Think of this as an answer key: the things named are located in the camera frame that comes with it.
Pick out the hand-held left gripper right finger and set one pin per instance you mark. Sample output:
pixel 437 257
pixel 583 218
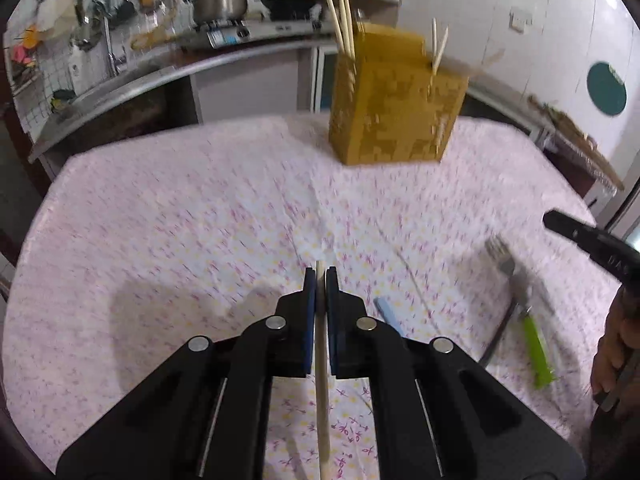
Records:
pixel 332 320

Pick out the long side counter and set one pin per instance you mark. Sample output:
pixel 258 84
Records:
pixel 550 125

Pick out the black wok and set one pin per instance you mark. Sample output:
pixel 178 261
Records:
pixel 290 6

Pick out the wall basket with colourful items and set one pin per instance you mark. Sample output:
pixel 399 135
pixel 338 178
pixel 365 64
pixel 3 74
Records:
pixel 25 47

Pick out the white soap bottle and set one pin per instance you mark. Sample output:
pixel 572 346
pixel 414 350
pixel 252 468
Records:
pixel 76 62

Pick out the black and yellow sink item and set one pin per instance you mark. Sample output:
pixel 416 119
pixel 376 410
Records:
pixel 62 101

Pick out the pink floral tablecloth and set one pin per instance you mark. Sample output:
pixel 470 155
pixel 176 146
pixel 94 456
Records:
pixel 200 210

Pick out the steel gas stove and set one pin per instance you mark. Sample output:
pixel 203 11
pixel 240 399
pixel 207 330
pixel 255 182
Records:
pixel 250 32

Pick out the white hanging bag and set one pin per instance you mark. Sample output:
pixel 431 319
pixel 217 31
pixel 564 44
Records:
pixel 56 17

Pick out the straw brush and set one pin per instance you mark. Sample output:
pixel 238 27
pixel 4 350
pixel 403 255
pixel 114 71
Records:
pixel 565 122

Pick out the pale wooden chopstick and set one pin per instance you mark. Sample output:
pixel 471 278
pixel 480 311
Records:
pixel 440 51
pixel 350 32
pixel 334 20
pixel 345 25
pixel 323 410
pixel 434 42

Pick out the green round wall hanging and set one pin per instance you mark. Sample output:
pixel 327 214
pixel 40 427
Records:
pixel 606 87

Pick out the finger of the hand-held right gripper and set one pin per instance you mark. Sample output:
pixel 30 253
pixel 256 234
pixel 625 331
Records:
pixel 600 245

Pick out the steel kitchen sink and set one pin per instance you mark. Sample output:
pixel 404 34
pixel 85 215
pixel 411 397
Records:
pixel 120 82

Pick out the metal sink faucet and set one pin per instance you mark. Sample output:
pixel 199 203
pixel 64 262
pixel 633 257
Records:
pixel 112 40

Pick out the yellow perforated utensil holder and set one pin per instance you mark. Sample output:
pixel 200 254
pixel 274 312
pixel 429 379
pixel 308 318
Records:
pixel 395 100

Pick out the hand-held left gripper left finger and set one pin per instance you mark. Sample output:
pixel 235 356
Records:
pixel 310 320

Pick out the grey kitchen counter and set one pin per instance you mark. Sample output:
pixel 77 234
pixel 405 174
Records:
pixel 225 75

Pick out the white wall switch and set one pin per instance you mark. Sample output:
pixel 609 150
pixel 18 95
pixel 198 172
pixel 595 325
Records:
pixel 520 21

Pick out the person's right hand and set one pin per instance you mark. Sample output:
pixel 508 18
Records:
pixel 617 340

